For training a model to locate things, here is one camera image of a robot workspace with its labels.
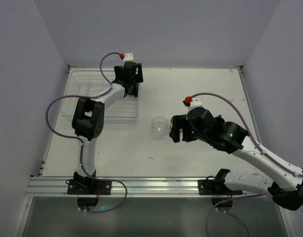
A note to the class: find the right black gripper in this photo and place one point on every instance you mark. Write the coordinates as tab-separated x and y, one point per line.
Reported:
182	128

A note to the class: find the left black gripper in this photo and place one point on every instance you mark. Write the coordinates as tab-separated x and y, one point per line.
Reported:
128	78

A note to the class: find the black mug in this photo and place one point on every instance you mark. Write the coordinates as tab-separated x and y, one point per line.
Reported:
131	89

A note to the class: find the clear glass cup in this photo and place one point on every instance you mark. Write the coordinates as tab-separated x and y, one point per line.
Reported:
159	127

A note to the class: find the cream brown-banded cup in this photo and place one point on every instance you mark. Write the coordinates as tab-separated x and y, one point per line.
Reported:
171	123

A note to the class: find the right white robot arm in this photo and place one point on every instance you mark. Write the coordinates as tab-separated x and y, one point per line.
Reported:
199	124

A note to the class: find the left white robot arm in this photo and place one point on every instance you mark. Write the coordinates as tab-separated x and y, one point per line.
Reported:
88	119

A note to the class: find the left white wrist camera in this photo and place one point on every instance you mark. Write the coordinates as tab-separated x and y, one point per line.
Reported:
127	56

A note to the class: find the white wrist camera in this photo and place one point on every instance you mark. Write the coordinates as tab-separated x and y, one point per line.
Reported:
127	56
192	102

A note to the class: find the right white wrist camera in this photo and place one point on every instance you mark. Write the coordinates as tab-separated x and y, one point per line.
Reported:
192	102

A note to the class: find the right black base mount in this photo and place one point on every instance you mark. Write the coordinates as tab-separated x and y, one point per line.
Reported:
215	186

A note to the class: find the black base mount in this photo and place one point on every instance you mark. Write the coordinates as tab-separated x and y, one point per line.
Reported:
88	190
215	186

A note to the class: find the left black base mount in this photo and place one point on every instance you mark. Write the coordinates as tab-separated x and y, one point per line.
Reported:
88	190

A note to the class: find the aluminium mounting rail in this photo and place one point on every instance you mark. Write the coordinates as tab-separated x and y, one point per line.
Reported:
130	187

